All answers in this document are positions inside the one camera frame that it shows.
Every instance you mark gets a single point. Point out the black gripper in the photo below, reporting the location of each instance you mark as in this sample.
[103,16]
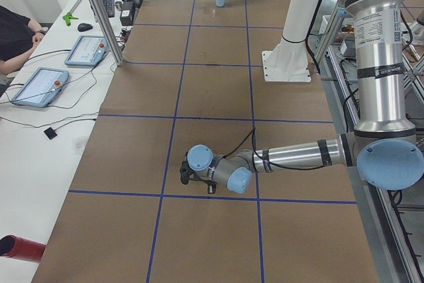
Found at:
[210,184]

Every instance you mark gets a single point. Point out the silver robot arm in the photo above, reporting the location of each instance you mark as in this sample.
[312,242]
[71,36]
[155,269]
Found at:
[381,145]

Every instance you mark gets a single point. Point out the small black square pad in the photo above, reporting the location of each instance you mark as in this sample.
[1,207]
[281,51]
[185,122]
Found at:
[50,133]

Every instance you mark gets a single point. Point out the orange black adapter board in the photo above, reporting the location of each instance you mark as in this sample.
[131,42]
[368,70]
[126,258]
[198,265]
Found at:
[124,35]

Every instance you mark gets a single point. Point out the far blue teach pendant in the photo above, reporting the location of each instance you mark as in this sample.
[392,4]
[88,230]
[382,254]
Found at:
[87,51]

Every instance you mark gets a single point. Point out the blue teach pendant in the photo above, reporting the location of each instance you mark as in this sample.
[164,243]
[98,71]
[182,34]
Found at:
[87,51]
[41,88]

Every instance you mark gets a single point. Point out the black flat box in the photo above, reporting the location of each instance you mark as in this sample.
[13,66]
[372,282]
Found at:
[127,13]

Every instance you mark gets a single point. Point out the near blue teach pendant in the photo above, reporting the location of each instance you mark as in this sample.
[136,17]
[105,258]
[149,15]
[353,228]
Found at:
[41,88]

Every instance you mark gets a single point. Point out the red cylinder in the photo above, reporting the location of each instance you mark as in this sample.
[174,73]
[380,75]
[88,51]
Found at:
[21,249]

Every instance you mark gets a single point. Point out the black computer mouse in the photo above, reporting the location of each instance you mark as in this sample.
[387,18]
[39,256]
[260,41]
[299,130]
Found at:
[82,27]

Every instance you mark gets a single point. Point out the black keyboard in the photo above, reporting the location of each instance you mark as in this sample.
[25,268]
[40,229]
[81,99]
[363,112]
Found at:
[109,6]

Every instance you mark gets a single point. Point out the green plastic clamp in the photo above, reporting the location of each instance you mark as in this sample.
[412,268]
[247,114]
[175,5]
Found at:
[68,18]

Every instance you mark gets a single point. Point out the person in black shirt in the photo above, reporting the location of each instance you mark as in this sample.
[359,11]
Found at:
[20,36]

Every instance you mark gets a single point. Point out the wrist black camera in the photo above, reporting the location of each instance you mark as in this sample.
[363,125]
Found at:
[186,173]

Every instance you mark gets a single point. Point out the white pedestal column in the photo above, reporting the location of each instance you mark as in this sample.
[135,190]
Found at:
[288,61]

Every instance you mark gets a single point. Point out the aluminium frame post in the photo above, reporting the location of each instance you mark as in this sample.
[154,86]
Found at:
[107,30]

